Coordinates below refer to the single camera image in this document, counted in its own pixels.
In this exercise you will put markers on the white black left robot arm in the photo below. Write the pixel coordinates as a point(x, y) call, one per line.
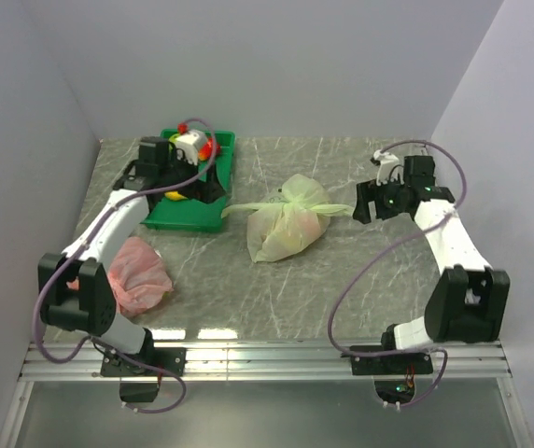
point(74, 288)

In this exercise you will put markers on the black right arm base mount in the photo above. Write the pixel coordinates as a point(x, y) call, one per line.
point(395, 375)

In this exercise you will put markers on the green fake apple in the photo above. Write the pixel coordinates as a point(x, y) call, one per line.
point(173, 137)

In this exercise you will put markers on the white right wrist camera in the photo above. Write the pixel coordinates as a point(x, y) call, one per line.
point(389, 167)

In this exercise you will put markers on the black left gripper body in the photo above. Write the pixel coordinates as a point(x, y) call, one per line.
point(178, 173)

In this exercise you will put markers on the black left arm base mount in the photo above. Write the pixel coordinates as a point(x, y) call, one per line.
point(139, 385)

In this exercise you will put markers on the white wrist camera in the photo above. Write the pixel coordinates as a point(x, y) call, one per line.
point(389, 167)
point(190, 142)

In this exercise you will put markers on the light green plastic bag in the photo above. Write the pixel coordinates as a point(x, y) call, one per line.
point(289, 219)

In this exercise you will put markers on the single yellow fake banana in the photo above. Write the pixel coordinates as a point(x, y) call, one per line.
point(175, 196)

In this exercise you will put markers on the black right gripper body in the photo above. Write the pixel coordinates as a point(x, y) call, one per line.
point(389, 200)

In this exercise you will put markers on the pink plastic bag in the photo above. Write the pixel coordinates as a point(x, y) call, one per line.
point(138, 278)

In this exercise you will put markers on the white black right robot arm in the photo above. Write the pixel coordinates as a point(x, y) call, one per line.
point(468, 303)

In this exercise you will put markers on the green plastic fruit tray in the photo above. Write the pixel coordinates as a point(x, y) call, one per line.
point(192, 215)

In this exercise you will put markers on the aluminium table edge rail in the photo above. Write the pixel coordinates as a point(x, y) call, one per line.
point(280, 360)

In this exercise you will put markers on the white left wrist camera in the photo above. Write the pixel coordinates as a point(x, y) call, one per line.
point(190, 142)

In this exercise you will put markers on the red fake strawberry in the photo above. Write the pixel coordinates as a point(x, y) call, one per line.
point(208, 150)

